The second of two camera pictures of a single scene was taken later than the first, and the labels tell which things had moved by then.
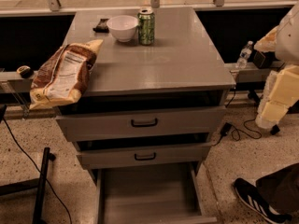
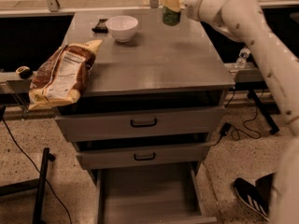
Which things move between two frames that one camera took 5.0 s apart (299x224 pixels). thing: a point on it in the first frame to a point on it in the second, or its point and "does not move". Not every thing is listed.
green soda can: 146,23 to 171,17
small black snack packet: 102,26 does not move
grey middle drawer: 145,158 does not move
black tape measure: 25,71 does not move
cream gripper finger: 280,92 to 201,4
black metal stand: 39,183 does not move
